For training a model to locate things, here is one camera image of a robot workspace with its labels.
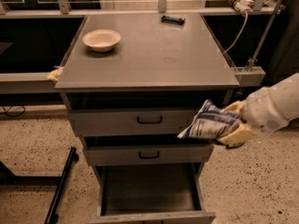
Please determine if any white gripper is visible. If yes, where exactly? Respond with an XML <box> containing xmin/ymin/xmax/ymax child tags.
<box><xmin>217</xmin><ymin>88</ymin><xmax>289</xmax><ymax>148</ymax></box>

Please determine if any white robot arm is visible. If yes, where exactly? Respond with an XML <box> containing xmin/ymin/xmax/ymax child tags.
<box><xmin>217</xmin><ymin>73</ymin><xmax>299</xmax><ymax>147</ymax></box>

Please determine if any grey drawer cabinet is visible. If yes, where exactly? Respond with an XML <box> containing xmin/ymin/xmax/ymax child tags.
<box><xmin>54</xmin><ymin>12</ymin><xmax>240</xmax><ymax>224</ymax></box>

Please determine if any grey top drawer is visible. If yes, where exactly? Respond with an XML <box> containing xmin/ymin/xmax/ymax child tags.
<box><xmin>67</xmin><ymin>107</ymin><xmax>198</xmax><ymax>136</ymax></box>

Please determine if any grey metal rail frame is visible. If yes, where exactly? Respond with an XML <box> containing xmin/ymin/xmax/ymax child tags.
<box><xmin>0</xmin><ymin>0</ymin><xmax>292</xmax><ymax>95</ymax></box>

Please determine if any grey middle drawer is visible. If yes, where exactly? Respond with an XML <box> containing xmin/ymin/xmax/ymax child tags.
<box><xmin>83</xmin><ymin>144</ymin><xmax>214</xmax><ymax>166</ymax></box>

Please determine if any blue white chip bag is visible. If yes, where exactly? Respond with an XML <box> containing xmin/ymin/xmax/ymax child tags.
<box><xmin>178</xmin><ymin>100</ymin><xmax>240</xmax><ymax>139</ymax></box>

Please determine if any black rectangular remote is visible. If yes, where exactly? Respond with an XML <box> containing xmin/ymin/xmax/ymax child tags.
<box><xmin>161</xmin><ymin>15</ymin><xmax>185</xmax><ymax>25</ymax></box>

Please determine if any black metal floor stand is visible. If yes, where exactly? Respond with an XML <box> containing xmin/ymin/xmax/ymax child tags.
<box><xmin>0</xmin><ymin>147</ymin><xmax>78</xmax><ymax>224</ymax></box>

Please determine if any yellow tape scrap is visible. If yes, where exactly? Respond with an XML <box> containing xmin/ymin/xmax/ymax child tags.
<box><xmin>47</xmin><ymin>67</ymin><xmax>64</xmax><ymax>82</ymax></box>

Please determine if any white power plug cable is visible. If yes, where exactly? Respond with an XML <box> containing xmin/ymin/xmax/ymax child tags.
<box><xmin>221</xmin><ymin>0</ymin><xmax>254</xmax><ymax>56</ymax></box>

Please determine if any black cable loop left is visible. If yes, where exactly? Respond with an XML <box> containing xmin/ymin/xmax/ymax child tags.
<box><xmin>0</xmin><ymin>105</ymin><xmax>26</xmax><ymax>118</ymax></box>

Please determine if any white ceramic bowl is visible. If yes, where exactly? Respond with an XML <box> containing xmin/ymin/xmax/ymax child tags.
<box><xmin>82</xmin><ymin>29</ymin><xmax>121</xmax><ymax>52</ymax></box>

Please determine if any grey open bottom drawer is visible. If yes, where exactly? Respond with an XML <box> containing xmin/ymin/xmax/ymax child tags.
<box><xmin>87</xmin><ymin>163</ymin><xmax>216</xmax><ymax>224</ymax></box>

